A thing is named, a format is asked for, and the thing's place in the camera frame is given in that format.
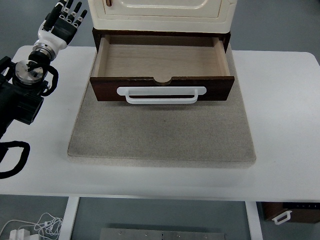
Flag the white table leg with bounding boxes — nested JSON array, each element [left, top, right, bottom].
[[58, 196, 81, 240], [244, 201, 264, 240]]

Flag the white box handle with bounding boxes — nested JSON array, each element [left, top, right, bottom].
[[271, 209, 293, 225]]

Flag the cream cabinet with door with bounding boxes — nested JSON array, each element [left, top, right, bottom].
[[89, 0, 237, 34]]

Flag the white cable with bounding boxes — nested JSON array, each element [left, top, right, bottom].
[[0, 212, 64, 240]]

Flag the white and black hand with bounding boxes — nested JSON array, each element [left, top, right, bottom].
[[37, 0, 88, 50]]

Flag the white charger plug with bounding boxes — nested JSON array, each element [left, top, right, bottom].
[[9, 227, 32, 240]]

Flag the beige felt mat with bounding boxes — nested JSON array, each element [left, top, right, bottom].
[[66, 48, 258, 169]]

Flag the white drawer handle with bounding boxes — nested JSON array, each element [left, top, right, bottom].
[[116, 86, 208, 105]]

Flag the grey metal plate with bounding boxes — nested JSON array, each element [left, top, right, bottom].
[[99, 227, 227, 240]]

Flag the dark wooden drawer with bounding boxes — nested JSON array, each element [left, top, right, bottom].
[[89, 34, 236, 105]]

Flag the brown wooden box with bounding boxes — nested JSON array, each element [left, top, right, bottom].
[[261, 201, 320, 225]]

